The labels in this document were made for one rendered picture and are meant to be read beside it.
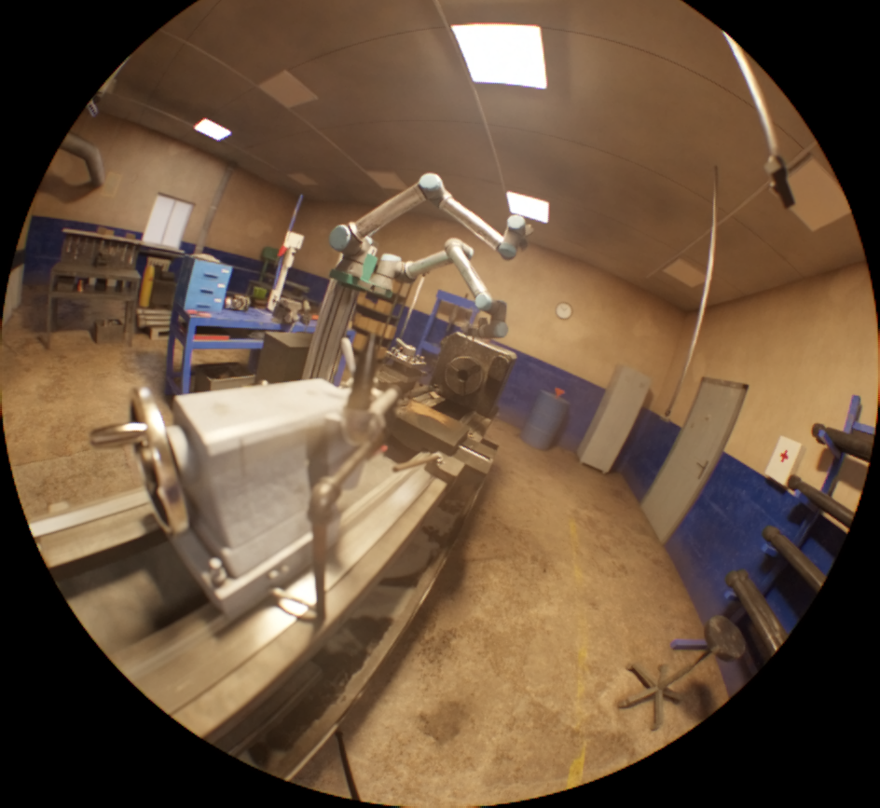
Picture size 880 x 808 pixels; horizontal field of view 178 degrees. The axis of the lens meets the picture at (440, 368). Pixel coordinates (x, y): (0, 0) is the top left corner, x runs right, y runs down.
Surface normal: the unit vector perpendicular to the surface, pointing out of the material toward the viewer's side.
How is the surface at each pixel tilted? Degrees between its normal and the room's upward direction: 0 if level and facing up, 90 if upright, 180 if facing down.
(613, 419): 90
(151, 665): 48
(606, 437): 90
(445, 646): 0
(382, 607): 0
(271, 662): 0
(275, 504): 68
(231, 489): 76
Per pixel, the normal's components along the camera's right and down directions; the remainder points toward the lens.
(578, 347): -0.33, 0.05
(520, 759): 0.36, -0.92
